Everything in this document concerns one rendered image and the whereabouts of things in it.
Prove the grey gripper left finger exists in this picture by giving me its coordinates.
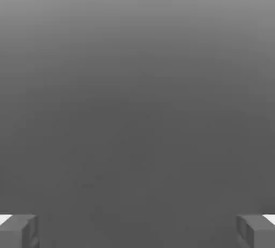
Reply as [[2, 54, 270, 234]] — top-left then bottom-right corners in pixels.
[[0, 214, 40, 248]]

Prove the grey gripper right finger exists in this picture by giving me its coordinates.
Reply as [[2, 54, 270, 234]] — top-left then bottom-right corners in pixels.
[[235, 214, 275, 248]]

